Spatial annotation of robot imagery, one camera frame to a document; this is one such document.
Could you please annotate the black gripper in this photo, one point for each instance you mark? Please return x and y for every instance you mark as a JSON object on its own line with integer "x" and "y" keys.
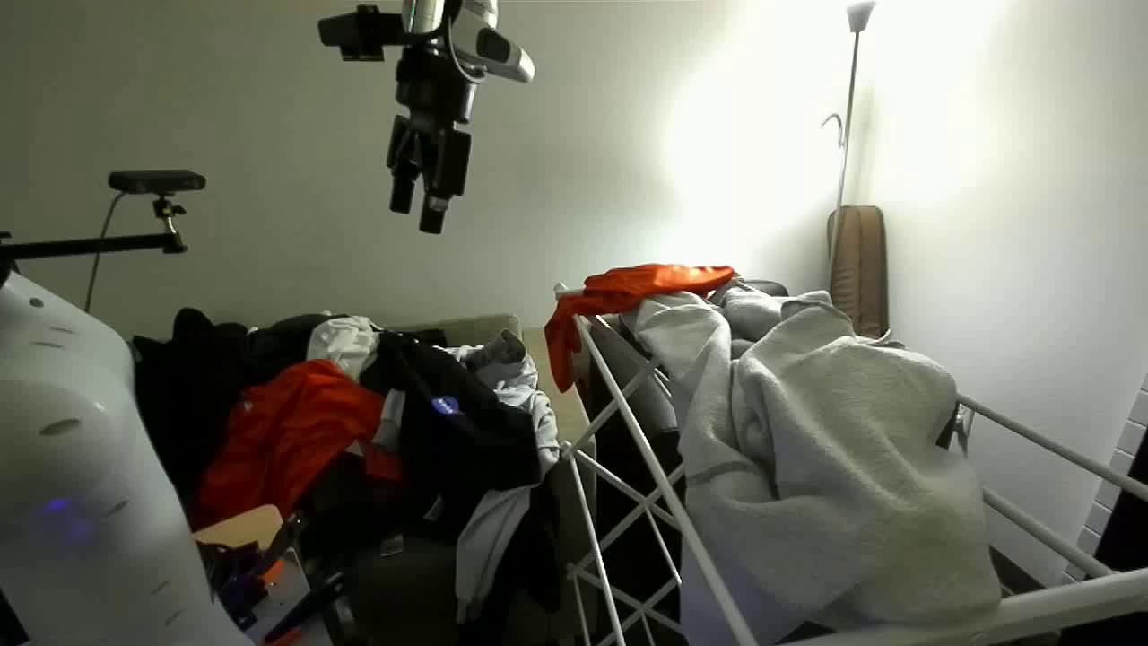
{"x": 431, "y": 102}

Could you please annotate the orange cloth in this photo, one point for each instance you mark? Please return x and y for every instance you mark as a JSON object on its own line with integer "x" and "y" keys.
{"x": 632, "y": 288}

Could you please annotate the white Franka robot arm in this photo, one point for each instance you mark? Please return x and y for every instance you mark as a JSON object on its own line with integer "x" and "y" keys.
{"x": 73, "y": 480}

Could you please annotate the small white cloth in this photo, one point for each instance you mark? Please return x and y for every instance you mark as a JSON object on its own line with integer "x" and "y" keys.
{"x": 346, "y": 344}

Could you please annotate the light grey cloth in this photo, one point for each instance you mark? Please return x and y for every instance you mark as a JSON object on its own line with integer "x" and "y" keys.
{"x": 683, "y": 345}

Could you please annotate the black NASA hoodie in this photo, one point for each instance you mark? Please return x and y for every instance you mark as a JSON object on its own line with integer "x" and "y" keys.
{"x": 461, "y": 419}

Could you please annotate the orange jacket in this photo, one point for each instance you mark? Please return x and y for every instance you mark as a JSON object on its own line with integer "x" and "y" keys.
{"x": 291, "y": 434}

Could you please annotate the black jacket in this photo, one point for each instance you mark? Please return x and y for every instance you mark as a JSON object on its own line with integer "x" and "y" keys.
{"x": 180, "y": 383}

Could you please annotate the white shirt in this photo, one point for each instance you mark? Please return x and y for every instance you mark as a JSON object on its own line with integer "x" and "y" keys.
{"x": 495, "y": 525}

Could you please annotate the white drying rack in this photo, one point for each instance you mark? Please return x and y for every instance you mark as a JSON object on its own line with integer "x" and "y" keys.
{"x": 623, "y": 480}

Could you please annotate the cardboard box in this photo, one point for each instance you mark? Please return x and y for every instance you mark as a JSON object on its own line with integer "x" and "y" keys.
{"x": 244, "y": 563}

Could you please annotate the white floor lamp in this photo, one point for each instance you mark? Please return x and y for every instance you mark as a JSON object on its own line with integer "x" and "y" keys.
{"x": 847, "y": 108}

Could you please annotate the tan woven cushion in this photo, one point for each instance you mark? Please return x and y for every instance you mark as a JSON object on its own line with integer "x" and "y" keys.
{"x": 860, "y": 270}

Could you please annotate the grey sweatshirt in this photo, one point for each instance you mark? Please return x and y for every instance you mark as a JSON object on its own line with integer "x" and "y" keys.
{"x": 837, "y": 453}

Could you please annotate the black stereo camera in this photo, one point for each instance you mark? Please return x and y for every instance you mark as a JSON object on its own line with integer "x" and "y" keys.
{"x": 157, "y": 181}

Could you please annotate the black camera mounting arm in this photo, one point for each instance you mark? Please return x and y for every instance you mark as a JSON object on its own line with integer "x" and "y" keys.
{"x": 95, "y": 245}

